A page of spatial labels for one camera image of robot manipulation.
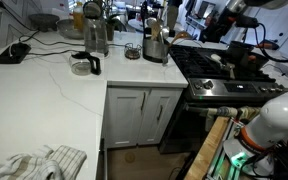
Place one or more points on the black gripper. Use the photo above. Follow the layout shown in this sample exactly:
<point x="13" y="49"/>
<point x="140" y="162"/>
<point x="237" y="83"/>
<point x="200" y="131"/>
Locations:
<point x="226" y="18"/>

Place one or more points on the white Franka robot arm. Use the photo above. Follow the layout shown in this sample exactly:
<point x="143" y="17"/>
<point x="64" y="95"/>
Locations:
<point x="280" y="113"/>

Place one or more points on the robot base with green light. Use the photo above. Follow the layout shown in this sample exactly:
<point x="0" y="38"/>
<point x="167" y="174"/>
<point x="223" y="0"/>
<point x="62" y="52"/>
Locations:
<point x="244" y="160"/>

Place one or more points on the black chair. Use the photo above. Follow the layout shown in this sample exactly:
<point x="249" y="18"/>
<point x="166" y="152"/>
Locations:
<point x="205" y="37"/>

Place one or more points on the large dark pot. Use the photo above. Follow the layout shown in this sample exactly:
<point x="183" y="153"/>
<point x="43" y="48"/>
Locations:
<point x="239" y="48"/>

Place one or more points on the black gas stove range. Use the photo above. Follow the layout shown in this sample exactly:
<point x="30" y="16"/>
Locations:
<point x="210" y="71"/>

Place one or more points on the flat wooden spatula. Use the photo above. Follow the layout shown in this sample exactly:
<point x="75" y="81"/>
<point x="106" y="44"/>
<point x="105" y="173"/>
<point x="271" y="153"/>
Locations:
<point x="232" y="72"/>

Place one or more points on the salt shaker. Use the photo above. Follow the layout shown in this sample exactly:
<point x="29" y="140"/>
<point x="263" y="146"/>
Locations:
<point x="208" y="84"/>

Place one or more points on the silver stove knob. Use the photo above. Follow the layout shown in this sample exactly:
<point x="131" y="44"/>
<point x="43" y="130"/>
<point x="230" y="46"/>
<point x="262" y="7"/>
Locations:
<point x="198" y="85"/>
<point x="279" y="89"/>
<point x="263" y="89"/>
<point x="271" y="89"/>

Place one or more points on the light wooden spoon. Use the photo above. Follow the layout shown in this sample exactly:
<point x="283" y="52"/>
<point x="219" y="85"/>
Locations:
<point x="155" y="30"/>

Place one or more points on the silver skimmer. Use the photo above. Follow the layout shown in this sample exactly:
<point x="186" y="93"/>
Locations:
<point x="150" y="22"/>

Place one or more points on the black slotted spoon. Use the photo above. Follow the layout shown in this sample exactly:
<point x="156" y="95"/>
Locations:
<point x="144" y="16"/>

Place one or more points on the grey cabinet door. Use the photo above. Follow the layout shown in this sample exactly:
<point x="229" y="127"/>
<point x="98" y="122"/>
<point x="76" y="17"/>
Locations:
<point x="162" y="115"/>
<point x="125" y="116"/>

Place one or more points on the green potted plant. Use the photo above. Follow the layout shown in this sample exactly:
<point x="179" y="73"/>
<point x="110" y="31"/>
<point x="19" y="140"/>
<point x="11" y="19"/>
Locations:
<point x="110" y="30"/>

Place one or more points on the tall glass jar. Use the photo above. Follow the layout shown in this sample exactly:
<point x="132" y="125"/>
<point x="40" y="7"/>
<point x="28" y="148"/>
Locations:
<point x="95" y="36"/>

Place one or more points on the wooden board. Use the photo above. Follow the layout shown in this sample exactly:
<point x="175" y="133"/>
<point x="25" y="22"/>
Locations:
<point x="207" y="150"/>

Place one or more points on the orange bottle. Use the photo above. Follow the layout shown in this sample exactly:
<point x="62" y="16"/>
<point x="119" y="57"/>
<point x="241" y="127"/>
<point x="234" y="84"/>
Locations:
<point x="78" y="18"/>

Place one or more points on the glass coffee carafe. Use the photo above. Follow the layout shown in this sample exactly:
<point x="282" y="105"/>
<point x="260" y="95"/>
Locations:
<point x="80" y="65"/>

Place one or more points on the dark stone mortar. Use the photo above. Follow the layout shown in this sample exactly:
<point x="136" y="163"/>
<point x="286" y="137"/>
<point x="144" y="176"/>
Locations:
<point x="44" y="21"/>

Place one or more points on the black charging device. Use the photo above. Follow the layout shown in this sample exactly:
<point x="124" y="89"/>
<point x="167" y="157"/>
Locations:
<point x="14" y="55"/>

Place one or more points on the striped dish towel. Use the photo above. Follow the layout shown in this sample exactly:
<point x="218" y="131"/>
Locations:
<point x="60" y="160"/>

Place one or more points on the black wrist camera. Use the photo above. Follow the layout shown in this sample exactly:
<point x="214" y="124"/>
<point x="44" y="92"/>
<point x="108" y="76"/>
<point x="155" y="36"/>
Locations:
<point x="247" y="21"/>

